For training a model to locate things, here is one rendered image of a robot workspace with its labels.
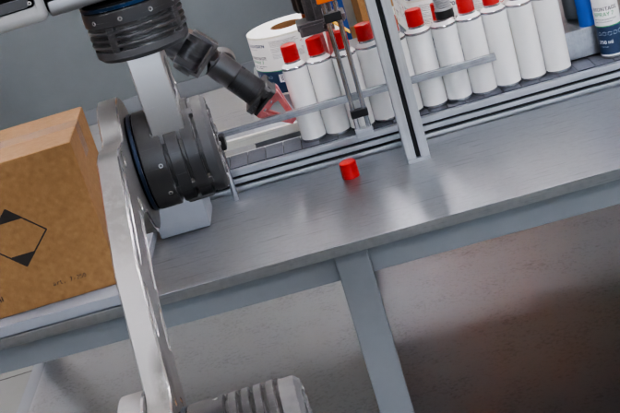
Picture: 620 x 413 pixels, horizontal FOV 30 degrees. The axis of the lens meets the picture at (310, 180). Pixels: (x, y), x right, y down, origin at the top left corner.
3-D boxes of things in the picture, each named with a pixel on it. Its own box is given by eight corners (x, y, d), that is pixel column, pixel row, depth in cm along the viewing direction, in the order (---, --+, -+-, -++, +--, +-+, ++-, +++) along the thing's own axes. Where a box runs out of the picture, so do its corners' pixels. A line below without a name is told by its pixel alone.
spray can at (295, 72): (327, 130, 241) (300, 38, 235) (327, 138, 236) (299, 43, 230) (303, 136, 242) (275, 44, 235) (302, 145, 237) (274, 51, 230)
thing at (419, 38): (446, 97, 240) (423, 3, 233) (450, 103, 235) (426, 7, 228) (422, 104, 240) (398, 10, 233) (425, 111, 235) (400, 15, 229)
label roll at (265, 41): (334, 59, 295) (319, 5, 291) (347, 76, 276) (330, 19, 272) (259, 82, 295) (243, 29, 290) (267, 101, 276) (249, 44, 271)
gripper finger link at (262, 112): (304, 101, 241) (267, 76, 239) (304, 112, 234) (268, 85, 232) (283, 126, 243) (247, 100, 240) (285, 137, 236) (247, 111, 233)
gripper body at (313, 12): (297, 29, 240) (288, -6, 238) (344, 15, 240) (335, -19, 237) (298, 35, 234) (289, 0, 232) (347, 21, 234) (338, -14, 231)
